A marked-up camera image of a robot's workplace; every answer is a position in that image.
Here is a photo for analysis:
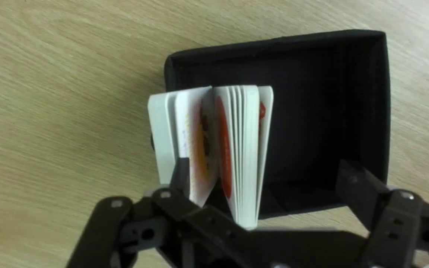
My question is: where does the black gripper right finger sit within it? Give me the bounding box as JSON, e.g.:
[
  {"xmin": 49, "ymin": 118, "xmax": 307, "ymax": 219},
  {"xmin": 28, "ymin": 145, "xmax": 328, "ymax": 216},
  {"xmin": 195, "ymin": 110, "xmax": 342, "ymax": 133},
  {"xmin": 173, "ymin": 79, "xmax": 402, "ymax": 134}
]
[{"xmin": 335, "ymin": 159, "xmax": 429, "ymax": 268}]

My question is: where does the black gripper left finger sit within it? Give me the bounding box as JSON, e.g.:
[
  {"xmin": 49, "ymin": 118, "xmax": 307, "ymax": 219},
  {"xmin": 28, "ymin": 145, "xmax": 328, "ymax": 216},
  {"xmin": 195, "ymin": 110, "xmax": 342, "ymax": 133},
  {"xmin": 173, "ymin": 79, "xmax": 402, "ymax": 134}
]
[{"xmin": 67, "ymin": 156, "xmax": 275, "ymax": 268}]

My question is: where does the black open box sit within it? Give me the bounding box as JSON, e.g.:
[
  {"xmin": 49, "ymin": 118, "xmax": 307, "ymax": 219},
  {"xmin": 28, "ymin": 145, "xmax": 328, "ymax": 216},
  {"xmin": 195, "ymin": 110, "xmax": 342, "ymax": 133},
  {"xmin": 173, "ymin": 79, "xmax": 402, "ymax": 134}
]
[{"xmin": 162, "ymin": 28, "xmax": 392, "ymax": 220}]

